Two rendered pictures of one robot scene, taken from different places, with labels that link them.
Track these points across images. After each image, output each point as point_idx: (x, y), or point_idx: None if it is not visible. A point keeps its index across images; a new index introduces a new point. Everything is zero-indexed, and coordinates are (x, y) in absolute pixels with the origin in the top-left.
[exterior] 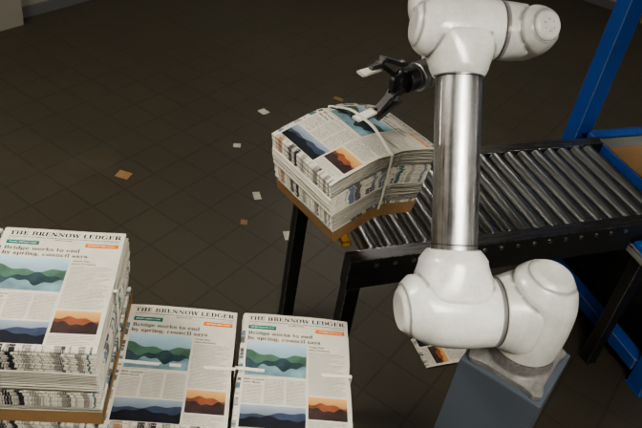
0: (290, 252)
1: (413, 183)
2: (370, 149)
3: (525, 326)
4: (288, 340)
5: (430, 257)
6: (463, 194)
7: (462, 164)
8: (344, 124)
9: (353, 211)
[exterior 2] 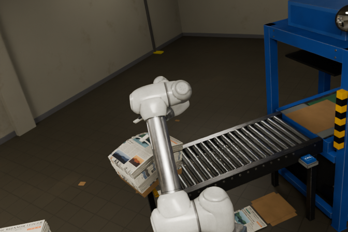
0: (149, 203)
1: (176, 161)
2: (147, 153)
3: (206, 220)
4: None
5: (159, 199)
6: (165, 168)
7: (162, 155)
8: (138, 144)
9: (149, 182)
